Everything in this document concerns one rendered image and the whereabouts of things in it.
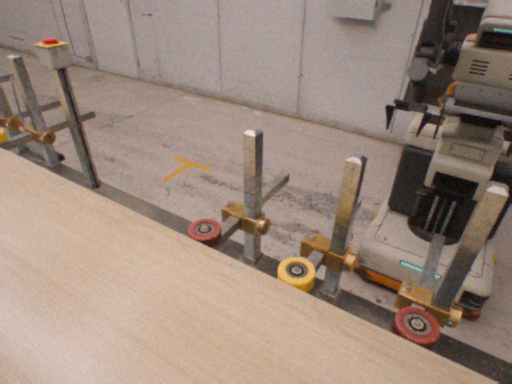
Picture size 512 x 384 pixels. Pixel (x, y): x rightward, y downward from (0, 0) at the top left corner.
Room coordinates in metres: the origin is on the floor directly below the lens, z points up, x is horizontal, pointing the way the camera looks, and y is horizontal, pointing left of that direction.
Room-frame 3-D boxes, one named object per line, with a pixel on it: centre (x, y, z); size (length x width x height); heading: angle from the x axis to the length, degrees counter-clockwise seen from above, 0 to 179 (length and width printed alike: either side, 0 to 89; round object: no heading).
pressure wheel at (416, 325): (0.39, -0.29, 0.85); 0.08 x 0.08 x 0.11
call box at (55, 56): (1.13, 0.67, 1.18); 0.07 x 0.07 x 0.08; 59
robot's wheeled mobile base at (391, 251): (1.45, -0.92, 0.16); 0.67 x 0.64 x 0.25; 149
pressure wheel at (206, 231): (0.65, 0.14, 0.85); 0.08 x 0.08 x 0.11
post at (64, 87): (1.13, 0.66, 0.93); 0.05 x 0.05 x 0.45; 59
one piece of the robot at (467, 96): (1.20, -0.77, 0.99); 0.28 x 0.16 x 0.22; 59
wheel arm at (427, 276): (0.56, -0.39, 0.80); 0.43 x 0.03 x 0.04; 149
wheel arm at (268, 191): (0.82, 0.04, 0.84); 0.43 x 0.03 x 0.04; 149
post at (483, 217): (0.50, -0.40, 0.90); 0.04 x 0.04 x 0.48; 59
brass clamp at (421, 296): (0.51, -0.38, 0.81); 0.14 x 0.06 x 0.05; 59
